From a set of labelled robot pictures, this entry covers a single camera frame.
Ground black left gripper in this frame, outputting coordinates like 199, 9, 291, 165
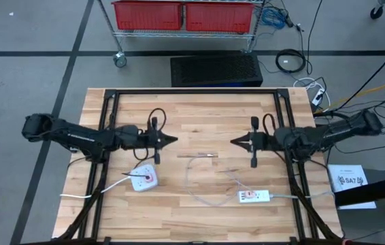
137, 116, 179, 165

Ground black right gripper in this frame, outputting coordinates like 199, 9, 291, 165
230, 116, 277, 169

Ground white USB cable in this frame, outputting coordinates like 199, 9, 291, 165
177, 152, 252, 208

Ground black USB cable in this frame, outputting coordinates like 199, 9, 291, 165
121, 154, 157, 180

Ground rounded white power strip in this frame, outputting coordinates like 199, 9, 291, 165
130, 163, 160, 193

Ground rectangular white power strip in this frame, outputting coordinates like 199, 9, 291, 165
238, 189, 271, 204

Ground black perforated metal box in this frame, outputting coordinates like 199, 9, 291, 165
169, 53, 264, 88

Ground small white power strip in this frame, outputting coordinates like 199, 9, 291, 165
311, 86, 327, 107

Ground white paper box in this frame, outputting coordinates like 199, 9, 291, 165
327, 164, 378, 210

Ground red plastic bin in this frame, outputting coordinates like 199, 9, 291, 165
184, 1, 255, 34
111, 0, 184, 31

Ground black bar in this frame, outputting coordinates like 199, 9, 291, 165
333, 173, 385, 208

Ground grey cart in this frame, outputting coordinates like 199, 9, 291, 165
326, 167, 385, 245

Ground black caster wheel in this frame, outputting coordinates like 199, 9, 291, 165
369, 0, 385, 20

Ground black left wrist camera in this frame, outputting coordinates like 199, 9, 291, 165
137, 131, 153, 148

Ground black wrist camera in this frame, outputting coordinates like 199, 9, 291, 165
137, 131, 153, 148
258, 133, 275, 150

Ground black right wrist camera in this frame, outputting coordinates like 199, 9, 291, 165
258, 133, 275, 150

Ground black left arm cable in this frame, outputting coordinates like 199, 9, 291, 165
133, 108, 167, 162

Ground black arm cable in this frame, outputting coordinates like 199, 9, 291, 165
133, 108, 167, 162
263, 112, 278, 132

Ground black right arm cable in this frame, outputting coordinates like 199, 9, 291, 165
263, 112, 278, 132

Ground black robot arm with cables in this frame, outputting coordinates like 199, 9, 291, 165
52, 87, 345, 245

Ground white power strip cord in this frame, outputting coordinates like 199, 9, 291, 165
59, 174, 133, 199
268, 191, 337, 201

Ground thick black cable loop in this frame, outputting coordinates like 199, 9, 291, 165
313, 110, 350, 120

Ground black coiled cable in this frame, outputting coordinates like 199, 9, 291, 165
275, 48, 308, 75

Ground chrome wire shelf rack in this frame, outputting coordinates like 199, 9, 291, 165
96, 0, 267, 69

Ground blue coiled cable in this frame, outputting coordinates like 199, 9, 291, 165
259, 6, 288, 31

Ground thin black cable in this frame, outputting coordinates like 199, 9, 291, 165
305, 0, 324, 76

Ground thick yellow cable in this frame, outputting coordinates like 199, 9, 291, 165
314, 77, 385, 114

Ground thick straight black cable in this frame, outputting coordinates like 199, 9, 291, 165
334, 43, 385, 111

